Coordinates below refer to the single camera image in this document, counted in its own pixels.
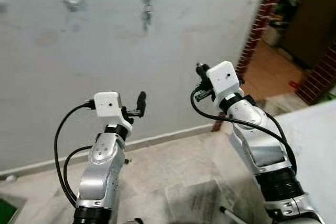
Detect green mat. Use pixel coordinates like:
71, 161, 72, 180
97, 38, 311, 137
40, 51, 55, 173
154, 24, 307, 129
0, 198, 18, 224

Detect thin red brick wall edge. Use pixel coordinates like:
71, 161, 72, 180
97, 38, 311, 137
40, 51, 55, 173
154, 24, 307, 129
212, 0, 292, 132

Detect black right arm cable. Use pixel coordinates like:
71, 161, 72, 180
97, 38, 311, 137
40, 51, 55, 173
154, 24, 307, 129
190, 88, 298, 175

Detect white rod with black tip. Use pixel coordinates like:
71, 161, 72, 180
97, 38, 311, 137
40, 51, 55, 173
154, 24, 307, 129
219, 206, 247, 224

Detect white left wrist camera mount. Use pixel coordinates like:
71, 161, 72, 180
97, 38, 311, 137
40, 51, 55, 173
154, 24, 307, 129
93, 91, 123, 118

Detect brown wooden door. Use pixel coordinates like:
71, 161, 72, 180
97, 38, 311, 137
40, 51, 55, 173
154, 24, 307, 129
281, 0, 336, 70

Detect potted green plant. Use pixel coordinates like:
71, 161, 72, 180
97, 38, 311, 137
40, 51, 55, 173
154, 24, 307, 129
261, 0, 310, 46

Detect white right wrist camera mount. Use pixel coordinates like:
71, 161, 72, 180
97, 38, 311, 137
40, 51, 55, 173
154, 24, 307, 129
205, 61, 243, 104

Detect wide red brick pillar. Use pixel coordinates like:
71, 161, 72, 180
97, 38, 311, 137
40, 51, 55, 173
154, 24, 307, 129
296, 43, 336, 105

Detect long black left arm cable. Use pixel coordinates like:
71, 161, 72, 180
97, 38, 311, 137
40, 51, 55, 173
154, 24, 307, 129
54, 101, 96, 206

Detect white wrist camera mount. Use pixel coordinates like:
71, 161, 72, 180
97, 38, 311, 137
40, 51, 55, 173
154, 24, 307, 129
205, 61, 243, 104
93, 91, 123, 118

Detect short black left arm cable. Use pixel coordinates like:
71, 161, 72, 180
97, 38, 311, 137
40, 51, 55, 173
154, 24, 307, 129
62, 145, 93, 207

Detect white table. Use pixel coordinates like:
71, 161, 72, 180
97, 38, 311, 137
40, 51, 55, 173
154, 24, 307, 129
273, 101, 336, 224

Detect metal keys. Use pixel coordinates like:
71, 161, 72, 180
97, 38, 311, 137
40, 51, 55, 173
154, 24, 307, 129
142, 3, 154, 31

